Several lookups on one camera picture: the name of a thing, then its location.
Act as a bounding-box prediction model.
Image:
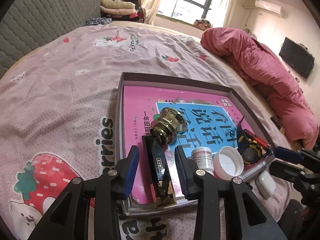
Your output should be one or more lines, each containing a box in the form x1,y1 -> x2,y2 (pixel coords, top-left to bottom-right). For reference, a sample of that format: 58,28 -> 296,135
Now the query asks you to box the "cream curtain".
217,0 -> 242,29
141,0 -> 167,25

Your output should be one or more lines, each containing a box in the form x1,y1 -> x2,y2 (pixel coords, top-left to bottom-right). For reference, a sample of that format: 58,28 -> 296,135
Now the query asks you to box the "pink duvet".
200,27 -> 320,150

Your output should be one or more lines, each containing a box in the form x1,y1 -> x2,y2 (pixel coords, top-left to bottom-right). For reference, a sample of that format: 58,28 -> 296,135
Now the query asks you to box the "dark floral cloth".
86,17 -> 112,26

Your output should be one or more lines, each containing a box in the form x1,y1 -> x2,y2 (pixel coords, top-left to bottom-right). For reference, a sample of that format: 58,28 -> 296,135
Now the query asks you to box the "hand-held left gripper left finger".
27,145 -> 140,240

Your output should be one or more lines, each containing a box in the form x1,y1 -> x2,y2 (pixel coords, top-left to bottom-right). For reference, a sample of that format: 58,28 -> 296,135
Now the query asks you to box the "red and black lighter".
244,129 -> 270,153

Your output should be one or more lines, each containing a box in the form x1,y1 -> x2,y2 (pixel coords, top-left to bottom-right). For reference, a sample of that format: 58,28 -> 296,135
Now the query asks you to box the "white pill bottle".
191,147 -> 215,177

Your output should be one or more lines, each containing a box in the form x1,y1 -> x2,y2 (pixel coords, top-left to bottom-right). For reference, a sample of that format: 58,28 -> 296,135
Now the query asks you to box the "black and gold faceted case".
142,135 -> 177,209

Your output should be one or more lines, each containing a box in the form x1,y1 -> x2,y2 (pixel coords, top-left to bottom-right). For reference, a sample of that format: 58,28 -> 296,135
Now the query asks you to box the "gold door knob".
152,107 -> 188,145

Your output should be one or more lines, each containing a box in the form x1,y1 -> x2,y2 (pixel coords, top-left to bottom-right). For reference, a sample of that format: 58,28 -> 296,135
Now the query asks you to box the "shallow cardboard box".
115,72 -> 275,217

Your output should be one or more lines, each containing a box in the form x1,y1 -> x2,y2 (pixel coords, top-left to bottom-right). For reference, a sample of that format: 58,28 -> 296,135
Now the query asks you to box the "window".
157,0 -> 218,27

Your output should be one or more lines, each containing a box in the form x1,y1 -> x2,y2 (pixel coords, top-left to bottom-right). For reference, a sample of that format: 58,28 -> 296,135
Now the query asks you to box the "grey quilted headboard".
0,0 -> 103,78

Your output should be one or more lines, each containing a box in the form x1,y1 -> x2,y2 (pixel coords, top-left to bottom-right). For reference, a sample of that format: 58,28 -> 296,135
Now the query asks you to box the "pink strawberry print bed sheet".
0,21 -> 300,240

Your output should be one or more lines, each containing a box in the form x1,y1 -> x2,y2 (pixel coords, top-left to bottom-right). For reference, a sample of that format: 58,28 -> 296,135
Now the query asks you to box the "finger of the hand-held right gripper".
272,146 -> 304,164
269,159 -> 305,182

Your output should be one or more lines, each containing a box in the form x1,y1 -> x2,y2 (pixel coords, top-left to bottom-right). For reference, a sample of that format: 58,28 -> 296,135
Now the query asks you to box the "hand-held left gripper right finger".
174,145 -> 288,240

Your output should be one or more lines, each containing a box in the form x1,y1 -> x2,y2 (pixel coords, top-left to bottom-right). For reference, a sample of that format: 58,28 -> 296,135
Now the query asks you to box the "pile of dark clothes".
124,0 -> 145,23

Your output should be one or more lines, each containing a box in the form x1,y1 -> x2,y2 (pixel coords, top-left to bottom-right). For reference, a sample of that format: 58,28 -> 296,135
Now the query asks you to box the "white earbud case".
257,170 -> 276,197

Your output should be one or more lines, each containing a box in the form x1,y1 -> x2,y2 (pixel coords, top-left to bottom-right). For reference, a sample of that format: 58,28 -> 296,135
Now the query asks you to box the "white bottle cap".
211,146 -> 244,180

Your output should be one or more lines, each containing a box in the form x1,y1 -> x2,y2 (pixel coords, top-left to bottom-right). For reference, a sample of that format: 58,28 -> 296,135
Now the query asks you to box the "black and yellow digital watch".
235,115 -> 267,165

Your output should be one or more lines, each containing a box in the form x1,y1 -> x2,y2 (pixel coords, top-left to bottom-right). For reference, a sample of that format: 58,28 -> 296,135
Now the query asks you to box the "black wall television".
279,37 -> 315,80

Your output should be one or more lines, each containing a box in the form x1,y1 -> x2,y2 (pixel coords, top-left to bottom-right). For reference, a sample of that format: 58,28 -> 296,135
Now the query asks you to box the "patterned cushion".
194,19 -> 213,28

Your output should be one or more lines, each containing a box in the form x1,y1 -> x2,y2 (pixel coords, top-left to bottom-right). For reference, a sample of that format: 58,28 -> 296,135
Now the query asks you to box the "white air conditioner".
254,0 -> 283,15

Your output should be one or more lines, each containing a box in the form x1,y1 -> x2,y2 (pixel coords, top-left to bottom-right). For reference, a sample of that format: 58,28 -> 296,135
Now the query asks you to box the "pink and blue book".
122,85 -> 250,204

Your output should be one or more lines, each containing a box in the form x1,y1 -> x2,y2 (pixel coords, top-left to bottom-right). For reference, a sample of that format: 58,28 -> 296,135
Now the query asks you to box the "black comb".
269,115 -> 285,133

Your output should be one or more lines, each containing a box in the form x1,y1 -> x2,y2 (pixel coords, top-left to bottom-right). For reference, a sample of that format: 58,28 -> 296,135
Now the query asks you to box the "stack of folded blankets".
100,0 -> 137,18

